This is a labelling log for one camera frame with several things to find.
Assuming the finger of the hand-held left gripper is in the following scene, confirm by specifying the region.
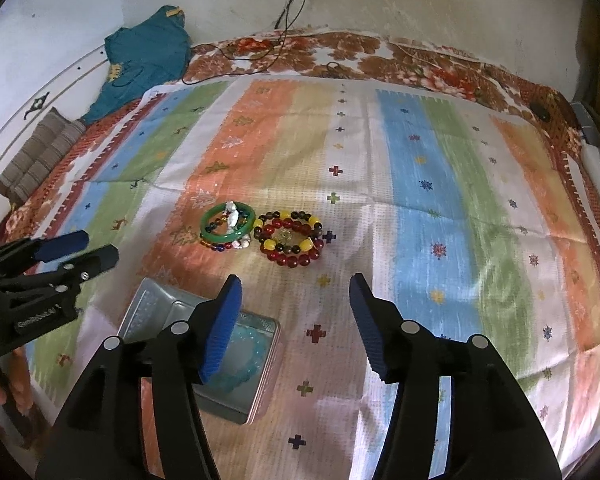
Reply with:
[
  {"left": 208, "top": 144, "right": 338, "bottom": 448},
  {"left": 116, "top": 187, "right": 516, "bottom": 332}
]
[
  {"left": 0, "top": 230, "right": 90, "bottom": 281},
  {"left": 0, "top": 244, "right": 120, "bottom": 306}
]

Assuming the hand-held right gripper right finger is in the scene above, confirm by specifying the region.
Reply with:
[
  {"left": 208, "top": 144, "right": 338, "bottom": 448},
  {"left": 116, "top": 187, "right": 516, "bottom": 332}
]
[{"left": 348, "top": 272, "right": 563, "bottom": 480}]

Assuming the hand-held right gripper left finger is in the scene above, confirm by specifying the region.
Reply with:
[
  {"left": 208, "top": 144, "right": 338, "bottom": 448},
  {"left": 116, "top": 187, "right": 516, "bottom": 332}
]
[{"left": 35, "top": 274, "right": 243, "bottom": 480}]

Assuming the rectangular metal tin box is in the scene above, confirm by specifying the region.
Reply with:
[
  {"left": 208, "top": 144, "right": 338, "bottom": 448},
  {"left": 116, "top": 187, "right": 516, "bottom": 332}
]
[{"left": 116, "top": 277, "right": 282, "bottom": 426}]

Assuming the small multicolour bead bracelet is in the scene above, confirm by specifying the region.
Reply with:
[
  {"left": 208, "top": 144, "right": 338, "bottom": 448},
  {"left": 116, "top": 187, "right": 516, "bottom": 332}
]
[{"left": 199, "top": 210, "right": 253, "bottom": 255}]

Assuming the green jade bangle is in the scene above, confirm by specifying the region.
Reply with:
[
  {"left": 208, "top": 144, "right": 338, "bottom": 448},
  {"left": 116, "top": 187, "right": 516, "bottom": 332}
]
[{"left": 200, "top": 202, "right": 257, "bottom": 246}]

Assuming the dark red bead bracelet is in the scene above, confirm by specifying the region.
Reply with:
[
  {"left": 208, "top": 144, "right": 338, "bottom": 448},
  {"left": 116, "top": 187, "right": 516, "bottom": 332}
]
[{"left": 254, "top": 212, "right": 337, "bottom": 268}]

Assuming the white charm bracelet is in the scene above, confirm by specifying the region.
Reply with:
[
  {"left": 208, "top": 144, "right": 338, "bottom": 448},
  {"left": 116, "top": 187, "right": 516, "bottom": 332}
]
[{"left": 224, "top": 201, "right": 253, "bottom": 252}]

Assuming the brown striped cushion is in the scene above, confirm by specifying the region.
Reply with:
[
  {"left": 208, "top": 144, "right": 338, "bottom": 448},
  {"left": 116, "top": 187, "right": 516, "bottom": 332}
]
[{"left": 0, "top": 106, "right": 87, "bottom": 204}]

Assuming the striped pastel cloth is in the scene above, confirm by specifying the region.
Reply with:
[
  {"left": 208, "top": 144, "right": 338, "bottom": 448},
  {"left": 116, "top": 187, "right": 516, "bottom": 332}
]
[{"left": 27, "top": 74, "right": 600, "bottom": 480}]

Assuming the white headboard panel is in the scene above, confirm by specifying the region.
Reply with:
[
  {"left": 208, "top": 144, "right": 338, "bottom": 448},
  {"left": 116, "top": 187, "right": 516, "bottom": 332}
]
[{"left": 0, "top": 0, "right": 123, "bottom": 211}]

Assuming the teal garment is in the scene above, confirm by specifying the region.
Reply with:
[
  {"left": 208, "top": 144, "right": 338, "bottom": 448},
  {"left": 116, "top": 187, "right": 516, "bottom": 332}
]
[{"left": 82, "top": 5, "right": 193, "bottom": 126}]

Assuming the grey box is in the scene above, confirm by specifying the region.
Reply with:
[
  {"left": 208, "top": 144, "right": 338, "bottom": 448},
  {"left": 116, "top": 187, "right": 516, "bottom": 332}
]
[{"left": 570, "top": 101, "right": 600, "bottom": 147}]

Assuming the black cable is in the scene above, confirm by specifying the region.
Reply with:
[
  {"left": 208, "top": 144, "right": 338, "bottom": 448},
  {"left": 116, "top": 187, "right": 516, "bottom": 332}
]
[{"left": 180, "top": 0, "right": 317, "bottom": 87}]

